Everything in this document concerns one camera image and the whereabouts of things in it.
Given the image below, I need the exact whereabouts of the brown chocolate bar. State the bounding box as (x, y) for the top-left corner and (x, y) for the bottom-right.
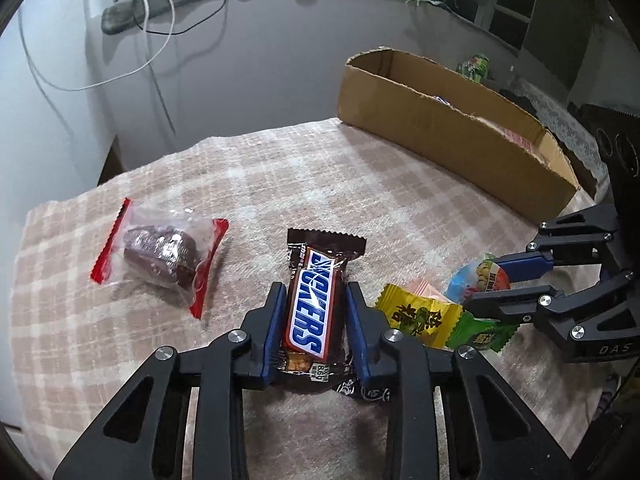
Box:
(277, 227), (368, 403)

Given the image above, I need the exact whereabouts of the white cable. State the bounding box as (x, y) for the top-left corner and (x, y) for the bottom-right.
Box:
(17, 0), (176, 92)

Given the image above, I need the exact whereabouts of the white lace tablecloth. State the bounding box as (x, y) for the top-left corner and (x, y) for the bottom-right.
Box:
(500, 77), (608, 191)

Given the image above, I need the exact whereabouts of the small pink packet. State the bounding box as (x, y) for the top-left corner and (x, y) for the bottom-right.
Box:
(400, 277), (448, 303)

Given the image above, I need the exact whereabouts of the green candy packet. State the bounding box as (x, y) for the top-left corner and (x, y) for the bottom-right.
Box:
(445, 310), (521, 353)

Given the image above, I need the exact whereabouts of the black cable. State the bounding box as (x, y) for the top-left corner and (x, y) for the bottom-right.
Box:
(135, 0), (248, 36)

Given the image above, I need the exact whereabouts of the cardboard box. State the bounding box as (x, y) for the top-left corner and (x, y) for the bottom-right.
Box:
(337, 47), (581, 221)

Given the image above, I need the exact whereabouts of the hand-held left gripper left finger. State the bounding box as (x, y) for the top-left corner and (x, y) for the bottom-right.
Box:
(52, 281), (288, 480)

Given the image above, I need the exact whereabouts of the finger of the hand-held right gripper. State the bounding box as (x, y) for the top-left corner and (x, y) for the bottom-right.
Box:
(462, 270), (640, 347)
(492, 202), (621, 285)

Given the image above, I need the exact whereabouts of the clear red-edged candy packet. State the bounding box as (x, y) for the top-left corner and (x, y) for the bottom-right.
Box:
(90, 197), (230, 321)

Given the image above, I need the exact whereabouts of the pink printed bread packet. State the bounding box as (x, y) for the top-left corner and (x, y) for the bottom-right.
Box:
(472, 115), (546, 161)

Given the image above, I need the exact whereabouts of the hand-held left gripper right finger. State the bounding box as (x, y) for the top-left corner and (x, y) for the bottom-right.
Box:
(346, 281), (571, 480)

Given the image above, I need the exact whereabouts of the yellow candy packet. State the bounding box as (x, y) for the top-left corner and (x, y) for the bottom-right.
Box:
(375, 283), (463, 350)

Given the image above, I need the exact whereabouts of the colourful jelly cup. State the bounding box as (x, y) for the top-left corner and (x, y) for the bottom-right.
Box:
(444, 254), (513, 306)

